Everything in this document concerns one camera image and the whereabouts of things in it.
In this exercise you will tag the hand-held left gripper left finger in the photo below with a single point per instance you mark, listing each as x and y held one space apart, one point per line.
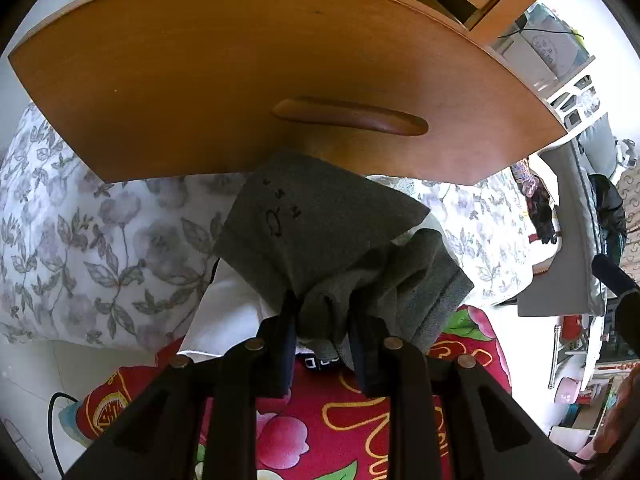
287 355

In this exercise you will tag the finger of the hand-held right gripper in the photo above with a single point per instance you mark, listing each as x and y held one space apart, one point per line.
612 272

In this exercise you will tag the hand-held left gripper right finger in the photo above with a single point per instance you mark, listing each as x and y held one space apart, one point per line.
357 355

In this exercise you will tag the white garment with red trim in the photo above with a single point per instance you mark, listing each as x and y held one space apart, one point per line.
235 310

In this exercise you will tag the grey sock with dark print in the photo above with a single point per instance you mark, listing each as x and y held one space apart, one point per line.
320 220

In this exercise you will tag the wooden drawer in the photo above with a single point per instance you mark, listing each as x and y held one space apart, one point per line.
250 75

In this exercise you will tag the black jacket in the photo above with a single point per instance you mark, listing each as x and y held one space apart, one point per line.
607 205

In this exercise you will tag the red floral blanket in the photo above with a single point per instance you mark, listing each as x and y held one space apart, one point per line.
325 430

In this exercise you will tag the black lace cloth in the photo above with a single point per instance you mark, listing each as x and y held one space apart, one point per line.
542 220

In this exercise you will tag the pink plastic stool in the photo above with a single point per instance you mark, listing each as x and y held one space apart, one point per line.
569 392

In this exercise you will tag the pile of colourful trinkets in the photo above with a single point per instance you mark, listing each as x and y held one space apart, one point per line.
525 175

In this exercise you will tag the white plastic lattice basket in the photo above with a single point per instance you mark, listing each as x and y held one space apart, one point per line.
575 100

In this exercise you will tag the grey floral bedsheet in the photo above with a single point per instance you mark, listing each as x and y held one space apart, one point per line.
100 250

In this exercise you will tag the white printed box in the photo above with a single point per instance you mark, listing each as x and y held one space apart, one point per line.
550 45

